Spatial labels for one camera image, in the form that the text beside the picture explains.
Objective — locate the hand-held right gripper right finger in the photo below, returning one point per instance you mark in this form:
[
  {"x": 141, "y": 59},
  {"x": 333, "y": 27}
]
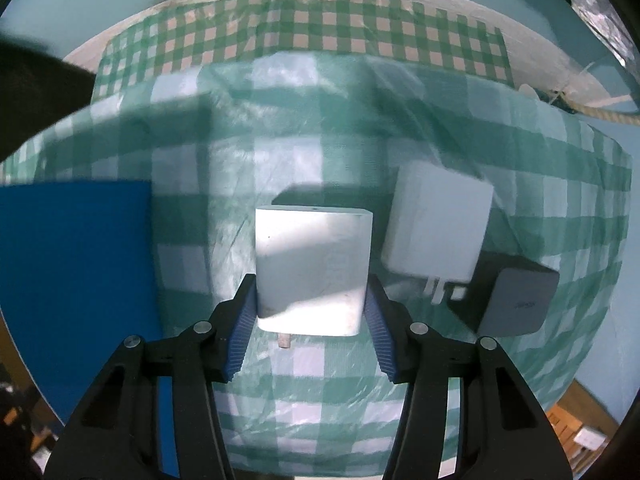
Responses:
[{"x": 380, "y": 330}]

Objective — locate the green beige small-check cloth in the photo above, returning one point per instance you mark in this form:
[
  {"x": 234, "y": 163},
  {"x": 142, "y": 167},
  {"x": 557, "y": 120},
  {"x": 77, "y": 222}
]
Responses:
[{"x": 325, "y": 25}]

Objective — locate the wooden slatted crate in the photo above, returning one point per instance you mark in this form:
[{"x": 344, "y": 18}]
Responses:
[{"x": 565, "y": 425}]

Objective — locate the dark furniture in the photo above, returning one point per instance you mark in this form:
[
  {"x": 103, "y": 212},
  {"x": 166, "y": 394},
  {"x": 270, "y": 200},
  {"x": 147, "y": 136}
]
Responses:
[{"x": 30, "y": 100}]

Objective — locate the black charger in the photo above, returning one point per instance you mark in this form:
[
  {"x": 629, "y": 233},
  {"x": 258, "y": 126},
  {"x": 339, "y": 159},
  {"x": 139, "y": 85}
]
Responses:
[{"x": 515, "y": 300}]

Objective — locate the white charger with flat prongs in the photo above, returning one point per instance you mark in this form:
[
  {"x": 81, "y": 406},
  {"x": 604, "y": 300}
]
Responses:
[{"x": 435, "y": 220}]

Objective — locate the white charger with round prongs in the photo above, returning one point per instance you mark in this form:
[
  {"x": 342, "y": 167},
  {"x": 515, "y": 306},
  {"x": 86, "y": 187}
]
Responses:
[{"x": 310, "y": 260}]

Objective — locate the blue cardboard box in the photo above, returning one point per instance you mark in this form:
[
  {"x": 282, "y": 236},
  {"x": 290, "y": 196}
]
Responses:
[{"x": 75, "y": 260}]

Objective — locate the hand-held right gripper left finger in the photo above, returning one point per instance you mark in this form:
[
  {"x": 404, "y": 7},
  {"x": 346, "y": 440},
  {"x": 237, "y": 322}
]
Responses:
[{"x": 242, "y": 325}]

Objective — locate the silver foil sheet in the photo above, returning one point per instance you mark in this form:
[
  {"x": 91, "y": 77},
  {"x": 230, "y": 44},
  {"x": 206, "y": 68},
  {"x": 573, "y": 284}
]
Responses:
[{"x": 600, "y": 15}]

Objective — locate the green white large-check tablecloth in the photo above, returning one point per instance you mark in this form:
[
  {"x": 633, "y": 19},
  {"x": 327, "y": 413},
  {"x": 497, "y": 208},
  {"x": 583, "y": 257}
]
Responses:
[{"x": 320, "y": 150}]

